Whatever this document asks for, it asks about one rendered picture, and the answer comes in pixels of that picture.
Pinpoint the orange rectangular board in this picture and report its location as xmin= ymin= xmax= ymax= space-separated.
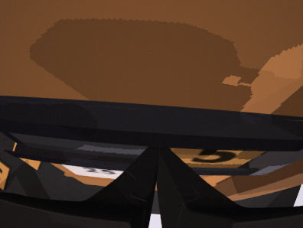
xmin=0 ymin=0 xmax=303 ymax=200

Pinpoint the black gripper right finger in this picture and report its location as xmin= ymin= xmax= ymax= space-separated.
xmin=157 ymin=148 xmax=303 ymax=228

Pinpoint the white paper label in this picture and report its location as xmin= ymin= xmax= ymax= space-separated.
xmin=62 ymin=164 xmax=123 ymax=179

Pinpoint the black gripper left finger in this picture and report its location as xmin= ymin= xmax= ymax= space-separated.
xmin=0 ymin=147 xmax=158 ymax=228

